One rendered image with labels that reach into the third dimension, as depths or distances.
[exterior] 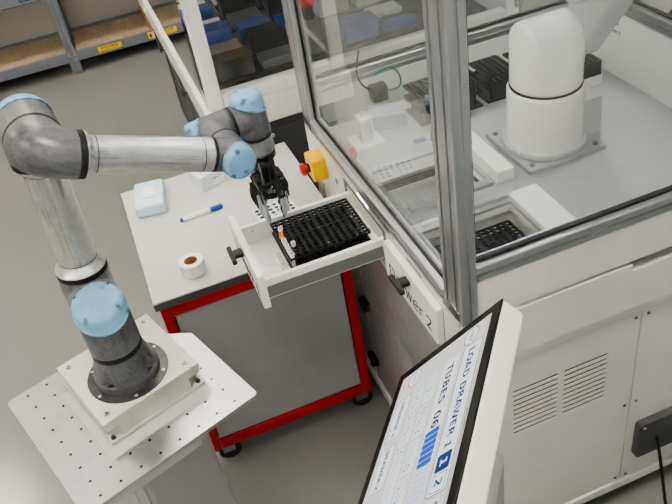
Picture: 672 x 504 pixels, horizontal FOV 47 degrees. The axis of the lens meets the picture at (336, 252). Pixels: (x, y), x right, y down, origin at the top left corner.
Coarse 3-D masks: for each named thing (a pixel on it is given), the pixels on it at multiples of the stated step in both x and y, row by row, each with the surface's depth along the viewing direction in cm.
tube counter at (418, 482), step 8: (440, 408) 125; (432, 416) 126; (440, 416) 123; (432, 424) 124; (440, 424) 122; (432, 432) 122; (424, 440) 123; (432, 440) 121; (424, 448) 121; (432, 448) 119; (424, 456) 120; (432, 456) 117; (424, 464) 118; (416, 472) 119; (424, 472) 116; (416, 480) 117; (424, 480) 114; (416, 488) 115; (408, 496) 116; (416, 496) 113
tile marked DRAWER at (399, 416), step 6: (408, 396) 142; (402, 402) 142; (408, 402) 140; (396, 408) 143; (402, 408) 140; (396, 414) 141; (402, 414) 139; (396, 420) 139; (402, 420) 137; (390, 426) 140; (396, 426) 138; (390, 432) 138; (396, 432) 136; (390, 438) 137; (384, 444) 137
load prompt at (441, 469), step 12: (468, 348) 130; (468, 360) 127; (468, 372) 124; (456, 384) 126; (468, 384) 122; (456, 396) 123; (456, 408) 120; (456, 420) 117; (444, 432) 118; (456, 432) 115; (444, 444) 116; (456, 444) 112; (444, 456) 113; (444, 468) 111; (432, 480) 112; (444, 480) 109; (432, 492) 110
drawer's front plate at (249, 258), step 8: (232, 216) 209; (232, 224) 206; (232, 232) 211; (240, 232) 203; (240, 240) 200; (248, 248) 197; (248, 256) 195; (248, 264) 197; (256, 264) 192; (256, 272) 189; (256, 280) 191; (264, 280) 189; (256, 288) 198; (264, 288) 191; (264, 296) 192; (264, 304) 193
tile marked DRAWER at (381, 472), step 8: (392, 448) 133; (384, 456) 134; (392, 456) 131; (384, 464) 132; (376, 472) 133; (384, 472) 130; (376, 480) 130; (384, 480) 128; (376, 488) 128; (368, 496) 129
